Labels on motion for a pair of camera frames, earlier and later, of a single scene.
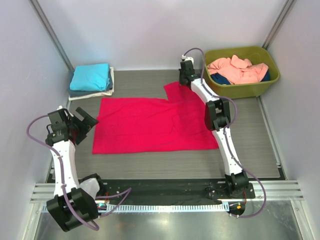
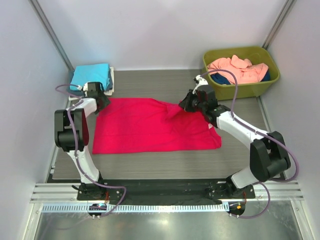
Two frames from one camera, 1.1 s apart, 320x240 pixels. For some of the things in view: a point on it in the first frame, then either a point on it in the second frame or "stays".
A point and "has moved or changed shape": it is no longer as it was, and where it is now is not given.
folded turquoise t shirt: (93, 77) stays
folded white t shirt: (105, 94) stays
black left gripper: (78, 124) -> (102, 100)
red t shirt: (128, 125) has moved or changed shape
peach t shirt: (237, 70) stays
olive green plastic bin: (240, 73) stays
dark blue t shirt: (219, 78) stays
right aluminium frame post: (282, 16) stays
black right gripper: (185, 79) -> (189, 101)
